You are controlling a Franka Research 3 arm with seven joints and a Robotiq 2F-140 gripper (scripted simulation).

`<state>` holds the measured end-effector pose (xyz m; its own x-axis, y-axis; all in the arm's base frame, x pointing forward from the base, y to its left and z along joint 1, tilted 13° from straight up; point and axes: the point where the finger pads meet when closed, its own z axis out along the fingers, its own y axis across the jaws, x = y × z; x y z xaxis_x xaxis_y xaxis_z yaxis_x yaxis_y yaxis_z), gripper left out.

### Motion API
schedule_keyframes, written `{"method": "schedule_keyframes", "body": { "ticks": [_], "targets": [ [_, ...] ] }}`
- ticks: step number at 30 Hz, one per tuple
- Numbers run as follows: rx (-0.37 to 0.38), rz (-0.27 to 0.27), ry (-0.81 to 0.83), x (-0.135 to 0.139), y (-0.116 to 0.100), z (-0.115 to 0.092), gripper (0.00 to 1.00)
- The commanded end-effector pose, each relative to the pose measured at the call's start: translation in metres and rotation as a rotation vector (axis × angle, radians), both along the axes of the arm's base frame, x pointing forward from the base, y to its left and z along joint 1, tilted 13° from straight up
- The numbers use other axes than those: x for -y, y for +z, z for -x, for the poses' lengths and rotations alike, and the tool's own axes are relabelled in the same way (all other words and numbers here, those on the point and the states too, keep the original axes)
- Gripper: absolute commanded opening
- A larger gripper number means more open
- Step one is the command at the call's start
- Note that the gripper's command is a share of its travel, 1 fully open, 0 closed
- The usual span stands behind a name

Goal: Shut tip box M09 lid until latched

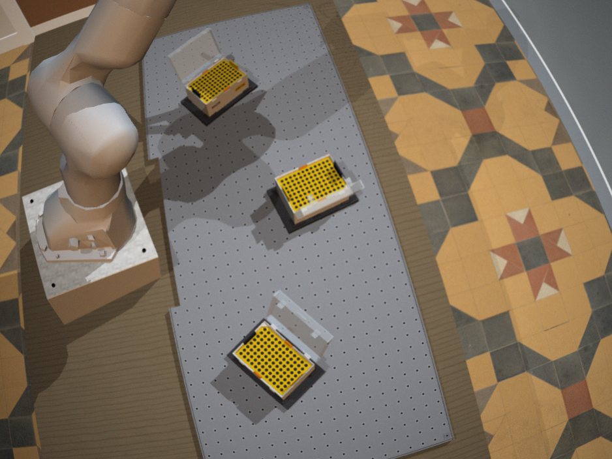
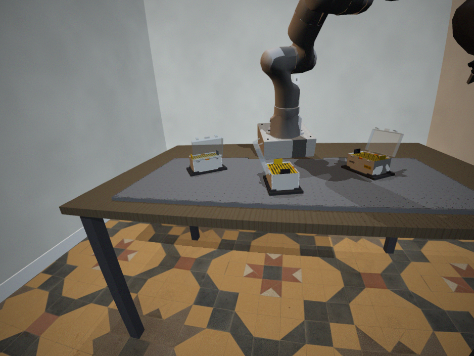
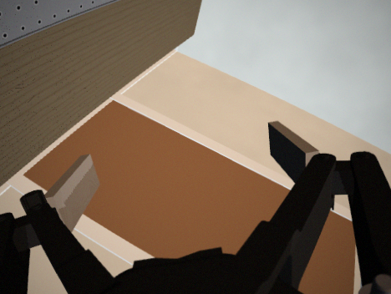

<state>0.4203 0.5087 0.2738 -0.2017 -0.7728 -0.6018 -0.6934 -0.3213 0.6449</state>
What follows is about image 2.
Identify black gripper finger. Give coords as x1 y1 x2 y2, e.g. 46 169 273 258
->
467 60 474 84

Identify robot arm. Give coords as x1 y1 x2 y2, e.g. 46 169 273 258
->
260 0 474 139

